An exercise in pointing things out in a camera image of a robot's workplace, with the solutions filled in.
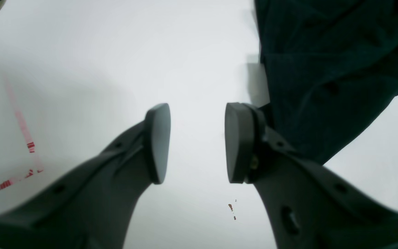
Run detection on red tape rectangle marking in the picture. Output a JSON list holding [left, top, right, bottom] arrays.
[[0, 79, 45, 191]]

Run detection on black T-shirt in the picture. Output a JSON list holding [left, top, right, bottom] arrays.
[[254, 0, 398, 164]]

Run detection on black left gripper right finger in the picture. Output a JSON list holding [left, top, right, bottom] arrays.
[[225, 103, 398, 249]]

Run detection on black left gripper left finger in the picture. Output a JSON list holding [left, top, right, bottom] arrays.
[[0, 103, 171, 249]]

